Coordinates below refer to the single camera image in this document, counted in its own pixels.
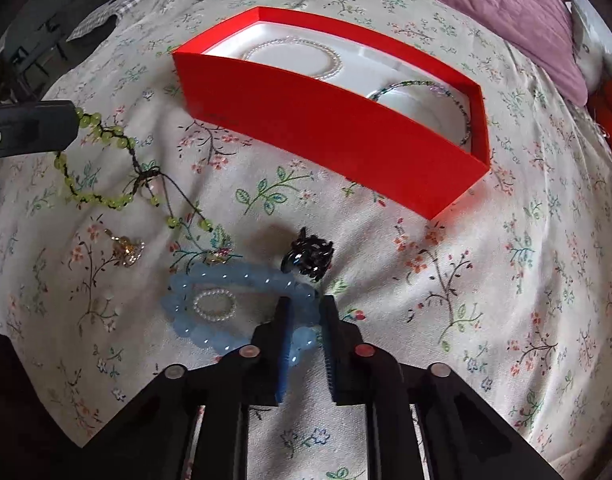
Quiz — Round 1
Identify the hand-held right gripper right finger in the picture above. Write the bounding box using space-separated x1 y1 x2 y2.
320 295 567 480

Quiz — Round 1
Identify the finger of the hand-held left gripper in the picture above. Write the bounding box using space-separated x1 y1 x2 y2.
0 100 82 161

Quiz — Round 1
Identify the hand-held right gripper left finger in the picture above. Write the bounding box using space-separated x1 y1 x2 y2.
68 296 293 480

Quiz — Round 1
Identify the green bead cord bracelet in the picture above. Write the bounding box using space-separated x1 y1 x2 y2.
53 112 214 233

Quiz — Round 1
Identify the small pearl bracelet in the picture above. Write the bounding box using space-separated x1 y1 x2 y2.
192 287 235 321

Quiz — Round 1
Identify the light blue bead bracelet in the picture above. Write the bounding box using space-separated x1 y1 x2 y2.
160 262 321 368

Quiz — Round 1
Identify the black hair claw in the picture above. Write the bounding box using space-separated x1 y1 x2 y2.
281 227 334 282

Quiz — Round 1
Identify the red jewelry box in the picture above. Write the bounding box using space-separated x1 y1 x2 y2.
172 6 491 222

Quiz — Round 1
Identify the grey chair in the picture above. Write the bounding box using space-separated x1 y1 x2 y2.
6 0 87 96

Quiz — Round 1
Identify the grey checked cloth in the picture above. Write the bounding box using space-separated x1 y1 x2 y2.
66 0 137 41

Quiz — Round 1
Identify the floral bedsheet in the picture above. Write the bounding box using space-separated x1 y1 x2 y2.
0 0 612 480

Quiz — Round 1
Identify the orange object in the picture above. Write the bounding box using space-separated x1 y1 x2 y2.
586 80 612 141

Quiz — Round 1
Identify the purple duvet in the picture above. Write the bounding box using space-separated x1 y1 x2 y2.
331 0 589 103

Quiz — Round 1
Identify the white cloth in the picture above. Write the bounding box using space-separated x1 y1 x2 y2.
568 2 612 93

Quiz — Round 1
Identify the dark multicolour bead bracelet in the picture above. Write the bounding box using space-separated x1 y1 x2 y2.
368 80 474 148

